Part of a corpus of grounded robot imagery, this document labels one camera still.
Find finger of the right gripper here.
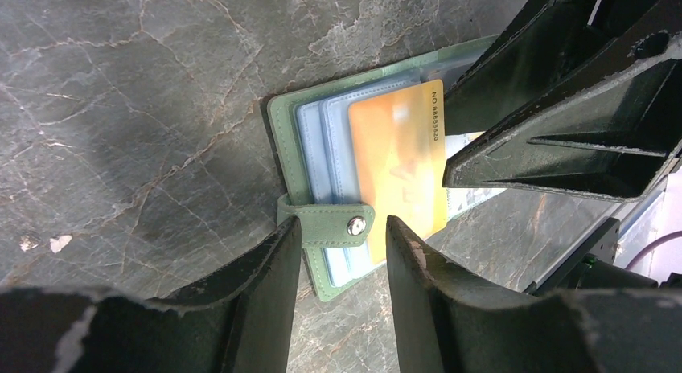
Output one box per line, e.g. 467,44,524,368
442,0,681,202
444,0,602,135

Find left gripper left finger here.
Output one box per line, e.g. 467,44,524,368
1,218,302,372

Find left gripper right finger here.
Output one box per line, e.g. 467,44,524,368
386,216,681,372

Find gold card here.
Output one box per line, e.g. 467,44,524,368
348,79,448,264

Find green card holder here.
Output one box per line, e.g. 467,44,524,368
267,35,496,302

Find silver VIP card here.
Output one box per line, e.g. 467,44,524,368
445,132,507,220

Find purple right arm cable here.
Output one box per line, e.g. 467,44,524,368
623,229,682,270

